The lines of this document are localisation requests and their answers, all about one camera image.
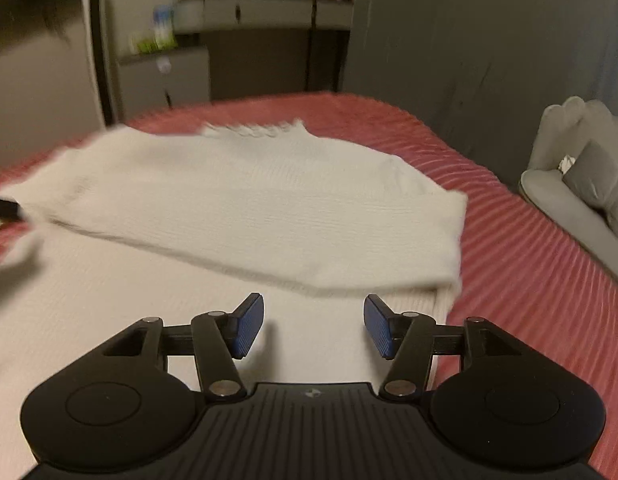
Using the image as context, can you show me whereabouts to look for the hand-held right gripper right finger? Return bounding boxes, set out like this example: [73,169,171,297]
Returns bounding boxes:
[364,294,527,402]

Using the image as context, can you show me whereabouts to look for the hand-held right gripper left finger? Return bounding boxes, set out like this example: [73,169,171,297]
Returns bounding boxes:
[103,292,266,404]

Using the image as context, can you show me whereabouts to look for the white knit sweater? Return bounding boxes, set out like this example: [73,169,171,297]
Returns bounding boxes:
[0,119,470,480]

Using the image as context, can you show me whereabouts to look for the red ribbed bedspread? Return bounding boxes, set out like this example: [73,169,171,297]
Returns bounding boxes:
[0,91,618,480]

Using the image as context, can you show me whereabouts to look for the tall silver panel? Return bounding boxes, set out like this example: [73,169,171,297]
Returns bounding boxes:
[79,0,116,127]

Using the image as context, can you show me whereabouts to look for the small grey cabinet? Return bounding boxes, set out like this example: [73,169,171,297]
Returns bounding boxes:
[118,44,213,122]

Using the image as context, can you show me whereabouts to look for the green packet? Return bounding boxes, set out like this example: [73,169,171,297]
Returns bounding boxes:
[130,34,161,55]

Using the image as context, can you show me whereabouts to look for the grey sofa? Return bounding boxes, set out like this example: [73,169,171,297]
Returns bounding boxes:
[519,96,618,287]

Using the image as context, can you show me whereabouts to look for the blue and white bottle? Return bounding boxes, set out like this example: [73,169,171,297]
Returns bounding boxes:
[152,6,176,50]

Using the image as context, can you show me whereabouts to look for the grey cushion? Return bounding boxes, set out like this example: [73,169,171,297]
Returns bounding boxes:
[562,140,618,212]

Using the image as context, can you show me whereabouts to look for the grey dressing table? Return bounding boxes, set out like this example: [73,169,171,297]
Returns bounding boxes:
[175,0,354,103]

